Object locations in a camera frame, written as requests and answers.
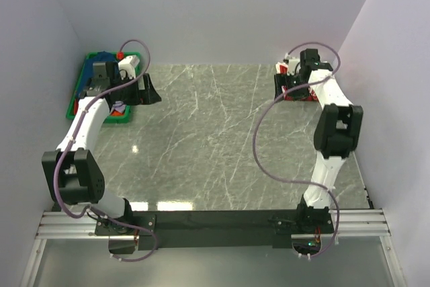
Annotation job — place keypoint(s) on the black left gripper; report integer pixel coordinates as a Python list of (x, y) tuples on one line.
[(144, 97)]

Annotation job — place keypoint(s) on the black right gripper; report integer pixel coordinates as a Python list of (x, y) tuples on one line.
[(281, 80)]

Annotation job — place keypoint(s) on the white t-shirt with red print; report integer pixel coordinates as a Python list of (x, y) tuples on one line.
[(282, 68)]

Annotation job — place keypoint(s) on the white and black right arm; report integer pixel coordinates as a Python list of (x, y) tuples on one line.
[(308, 78)]

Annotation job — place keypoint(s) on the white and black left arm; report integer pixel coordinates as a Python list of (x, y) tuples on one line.
[(75, 181)]

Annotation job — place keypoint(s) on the lavender t-shirt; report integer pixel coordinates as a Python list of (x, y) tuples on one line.
[(119, 107)]

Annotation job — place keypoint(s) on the orange t-shirt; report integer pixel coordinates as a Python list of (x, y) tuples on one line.
[(76, 108)]

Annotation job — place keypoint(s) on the navy blue t-shirt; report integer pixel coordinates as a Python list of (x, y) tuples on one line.
[(99, 73)]

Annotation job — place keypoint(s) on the green plastic crate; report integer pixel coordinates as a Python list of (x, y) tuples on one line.
[(109, 120)]

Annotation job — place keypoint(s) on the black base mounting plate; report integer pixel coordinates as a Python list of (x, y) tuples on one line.
[(229, 228)]

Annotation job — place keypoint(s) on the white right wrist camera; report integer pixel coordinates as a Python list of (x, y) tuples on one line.
[(292, 63)]

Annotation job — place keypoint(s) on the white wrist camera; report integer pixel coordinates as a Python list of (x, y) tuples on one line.
[(128, 67), (292, 63)]

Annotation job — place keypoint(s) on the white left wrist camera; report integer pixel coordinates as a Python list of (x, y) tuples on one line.
[(128, 67)]

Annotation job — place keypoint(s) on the aluminium frame rail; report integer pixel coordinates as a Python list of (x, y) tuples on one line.
[(360, 252)]

